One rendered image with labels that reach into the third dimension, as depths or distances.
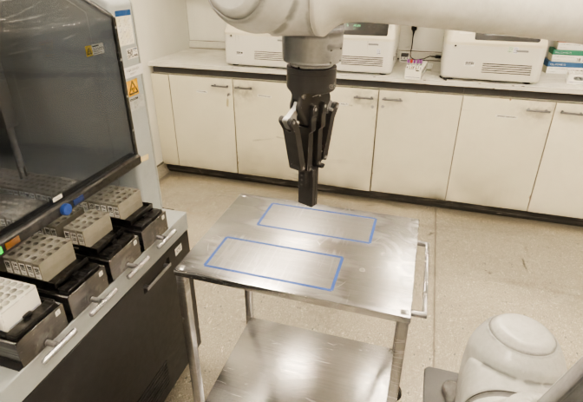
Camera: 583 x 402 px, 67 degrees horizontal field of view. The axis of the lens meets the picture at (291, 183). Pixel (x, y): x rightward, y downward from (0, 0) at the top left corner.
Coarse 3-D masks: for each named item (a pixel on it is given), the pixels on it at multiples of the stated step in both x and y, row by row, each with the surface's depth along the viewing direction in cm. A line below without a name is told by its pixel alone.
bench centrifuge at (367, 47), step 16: (352, 32) 274; (368, 32) 271; (384, 32) 269; (400, 32) 317; (352, 48) 276; (368, 48) 274; (384, 48) 271; (336, 64) 284; (352, 64) 281; (368, 64) 278; (384, 64) 275
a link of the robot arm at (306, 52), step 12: (288, 36) 61; (300, 36) 60; (312, 36) 59; (324, 36) 60; (336, 36) 61; (288, 48) 62; (300, 48) 60; (312, 48) 60; (324, 48) 60; (336, 48) 62; (288, 60) 62; (300, 60) 61; (312, 60) 61; (324, 60) 61; (336, 60) 63
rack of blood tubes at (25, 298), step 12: (0, 288) 101; (12, 288) 100; (24, 288) 101; (0, 300) 97; (12, 300) 96; (24, 300) 98; (36, 300) 101; (0, 312) 93; (12, 312) 95; (24, 312) 98; (0, 324) 94; (12, 324) 96
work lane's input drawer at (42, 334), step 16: (48, 304) 102; (32, 320) 97; (48, 320) 100; (64, 320) 105; (0, 336) 95; (16, 336) 93; (32, 336) 97; (48, 336) 101; (0, 352) 95; (16, 352) 93; (32, 352) 97
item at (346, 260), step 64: (192, 256) 118; (256, 256) 118; (320, 256) 118; (384, 256) 118; (192, 320) 122; (256, 320) 171; (192, 384) 132; (256, 384) 145; (320, 384) 145; (384, 384) 145
